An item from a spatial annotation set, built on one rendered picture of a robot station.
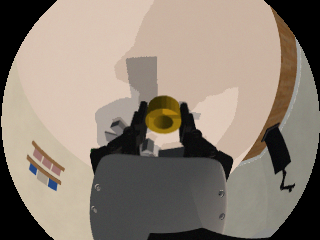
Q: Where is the brass round nut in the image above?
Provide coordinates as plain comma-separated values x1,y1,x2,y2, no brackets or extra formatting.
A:
145,96,181,134

